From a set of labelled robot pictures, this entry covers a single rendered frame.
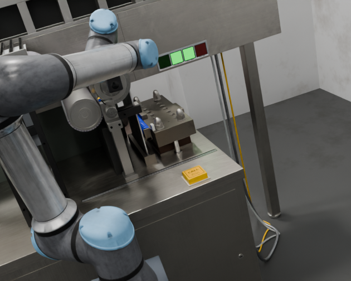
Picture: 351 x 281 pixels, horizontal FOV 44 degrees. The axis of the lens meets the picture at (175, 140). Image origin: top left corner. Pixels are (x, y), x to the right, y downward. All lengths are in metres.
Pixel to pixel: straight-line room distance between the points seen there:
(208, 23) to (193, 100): 2.09
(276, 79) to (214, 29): 2.35
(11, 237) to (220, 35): 1.22
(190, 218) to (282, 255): 1.04
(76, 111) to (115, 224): 0.68
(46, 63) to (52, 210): 0.36
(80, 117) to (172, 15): 0.65
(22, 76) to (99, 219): 0.38
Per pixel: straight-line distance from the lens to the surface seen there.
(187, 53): 2.00
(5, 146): 0.97
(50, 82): 0.85
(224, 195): 1.58
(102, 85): 1.56
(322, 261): 2.47
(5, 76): 0.84
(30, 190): 1.02
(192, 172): 1.53
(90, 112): 1.60
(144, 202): 1.48
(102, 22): 1.24
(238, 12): 2.08
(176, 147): 1.72
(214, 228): 1.63
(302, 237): 2.62
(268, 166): 2.59
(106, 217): 1.04
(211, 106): 4.13
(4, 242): 1.59
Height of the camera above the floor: 1.66
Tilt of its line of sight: 24 degrees down
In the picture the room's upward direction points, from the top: 15 degrees counter-clockwise
